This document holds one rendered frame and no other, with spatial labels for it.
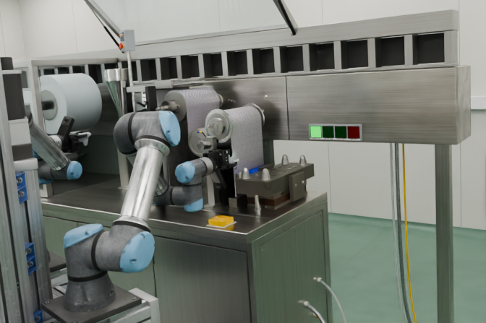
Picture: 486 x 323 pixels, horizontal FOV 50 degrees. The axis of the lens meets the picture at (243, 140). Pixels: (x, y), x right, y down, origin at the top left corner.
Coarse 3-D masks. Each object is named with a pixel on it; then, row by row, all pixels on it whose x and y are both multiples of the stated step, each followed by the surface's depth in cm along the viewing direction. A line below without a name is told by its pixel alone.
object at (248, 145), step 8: (232, 136) 221; (240, 136) 225; (248, 136) 230; (256, 136) 236; (232, 144) 221; (240, 144) 226; (248, 144) 231; (256, 144) 236; (240, 152) 226; (248, 152) 231; (256, 152) 236; (240, 160) 226; (248, 160) 231; (256, 160) 236; (240, 168) 226; (248, 168) 231
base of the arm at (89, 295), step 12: (96, 276) 152; (108, 276) 158; (72, 288) 152; (84, 288) 151; (96, 288) 152; (108, 288) 155; (72, 300) 151; (84, 300) 152; (96, 300) 151; (108, 300) 154
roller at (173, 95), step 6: (168, 96) 238; (174, 96) 236; (180, 96) 234; (180, 102) 234; (180, 108) 235; (186, 108) 233; (174, 114) 237; (180, 114) 235; (186, 114) 234; (180, 120) 236; (186, 120) 240
